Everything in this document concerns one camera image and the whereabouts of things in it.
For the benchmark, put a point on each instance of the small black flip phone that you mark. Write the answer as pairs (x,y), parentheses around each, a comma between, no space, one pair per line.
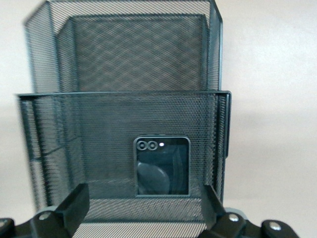
(161,173)

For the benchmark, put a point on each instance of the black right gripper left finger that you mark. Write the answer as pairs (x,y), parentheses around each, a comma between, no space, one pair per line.
(62,223)

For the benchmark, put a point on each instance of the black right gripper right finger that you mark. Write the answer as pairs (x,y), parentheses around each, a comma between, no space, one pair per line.
(227,225)

